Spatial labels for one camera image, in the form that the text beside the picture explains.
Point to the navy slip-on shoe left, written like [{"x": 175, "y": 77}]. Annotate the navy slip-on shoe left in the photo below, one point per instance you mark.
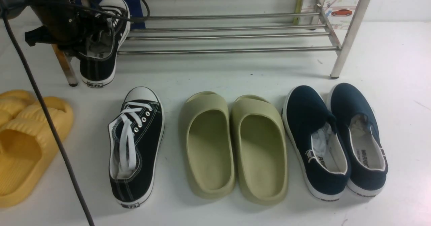
[{"x": 312, "y": 130}]

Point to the yellow slide slipper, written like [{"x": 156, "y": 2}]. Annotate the yellow slide slipper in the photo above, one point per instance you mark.
[
  {"x": 12, "y": 103},
  {"x": 27, "y": 149}
]

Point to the navy slip-on shoe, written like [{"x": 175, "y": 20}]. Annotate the navy slip-on shoe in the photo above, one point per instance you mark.
[
  {"x": 312, "y": 130},
  {"x": 359, "y": 134}
]

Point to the black canvas sneaker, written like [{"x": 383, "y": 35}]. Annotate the black canvas sneaker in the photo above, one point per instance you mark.
[
  {"x": 135, "y": 137},
  {"x": 98, "y": 61}
]

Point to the olive green slide right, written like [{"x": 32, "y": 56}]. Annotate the olive green slide right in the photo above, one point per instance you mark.
[{"x": 260, "y": 147}]

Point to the map poster with red car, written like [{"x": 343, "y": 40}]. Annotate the map poster with red car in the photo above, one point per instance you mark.
[{"x": 338, "y": 12}]

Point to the navy slip-on shoe right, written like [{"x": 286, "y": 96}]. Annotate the navy slip-on shoe right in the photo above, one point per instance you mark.
[{"x": 359, "y": 134}]

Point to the yellow slide slipper left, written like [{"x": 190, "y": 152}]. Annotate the yellow slide slipper left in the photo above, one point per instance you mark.
[{"x": 12, "y": 103}]

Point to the stainless steel shoe rack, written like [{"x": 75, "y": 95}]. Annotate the stainless steel shoe rack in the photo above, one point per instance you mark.
[{"x": 319, "y": 26}]

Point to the yellow slide slipper right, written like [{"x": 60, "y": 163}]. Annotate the yellow slide slipper right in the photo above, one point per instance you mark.
[{"x": 27, "y": 149}]

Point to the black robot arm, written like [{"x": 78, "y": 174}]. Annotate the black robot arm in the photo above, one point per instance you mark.
[{"x": 63, "y": 21}]

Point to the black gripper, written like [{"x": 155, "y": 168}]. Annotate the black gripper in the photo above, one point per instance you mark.
[{"x": 76, "y": 24}]

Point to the olive green slide left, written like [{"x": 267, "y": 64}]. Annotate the olive green slide left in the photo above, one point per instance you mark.
[{"x": 204, "y": 132}]

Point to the olive green slide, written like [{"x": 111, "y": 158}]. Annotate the olive green slide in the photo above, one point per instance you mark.
[
  {"x": 260, "y": 147},
  {"x": 204, "y": 132}
]

